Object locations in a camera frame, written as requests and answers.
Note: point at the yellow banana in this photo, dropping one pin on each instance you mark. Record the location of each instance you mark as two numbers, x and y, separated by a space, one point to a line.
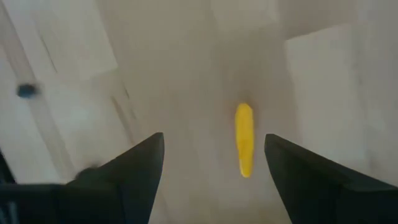
244 140

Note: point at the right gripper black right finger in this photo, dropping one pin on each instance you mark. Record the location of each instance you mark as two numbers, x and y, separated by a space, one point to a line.
311 186

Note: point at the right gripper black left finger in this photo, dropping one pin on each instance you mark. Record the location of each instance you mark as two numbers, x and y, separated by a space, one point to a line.
133 186

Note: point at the dark toy blackberry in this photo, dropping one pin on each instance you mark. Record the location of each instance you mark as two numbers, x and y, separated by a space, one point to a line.
26 90

